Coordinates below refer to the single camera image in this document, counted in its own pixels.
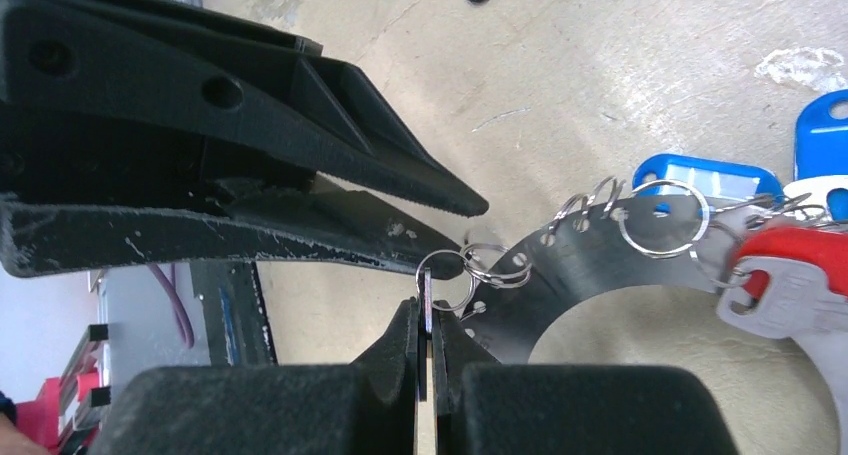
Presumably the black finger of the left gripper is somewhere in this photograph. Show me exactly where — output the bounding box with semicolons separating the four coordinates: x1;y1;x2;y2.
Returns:
1;177;453;278
1;0;489;217

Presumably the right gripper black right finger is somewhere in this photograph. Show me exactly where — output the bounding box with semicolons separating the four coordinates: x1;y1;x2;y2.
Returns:
431;304;738;454

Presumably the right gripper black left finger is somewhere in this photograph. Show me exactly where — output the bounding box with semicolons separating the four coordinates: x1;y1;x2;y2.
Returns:
90;299;419;454

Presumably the large keyring with keys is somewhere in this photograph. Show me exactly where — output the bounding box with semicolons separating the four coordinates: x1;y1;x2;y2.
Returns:
415;177;841;363

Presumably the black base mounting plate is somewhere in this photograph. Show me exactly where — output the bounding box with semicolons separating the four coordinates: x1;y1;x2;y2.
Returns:
189;261;278;366

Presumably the blue plastic key tag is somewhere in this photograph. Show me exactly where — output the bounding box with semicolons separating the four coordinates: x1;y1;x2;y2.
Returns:
632;153;783;201

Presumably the red plastic key tag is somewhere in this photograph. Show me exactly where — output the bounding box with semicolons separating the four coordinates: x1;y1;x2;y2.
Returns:
731;226;847;297

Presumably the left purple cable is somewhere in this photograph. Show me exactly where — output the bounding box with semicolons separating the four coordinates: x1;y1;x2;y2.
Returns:
146;261;197;351

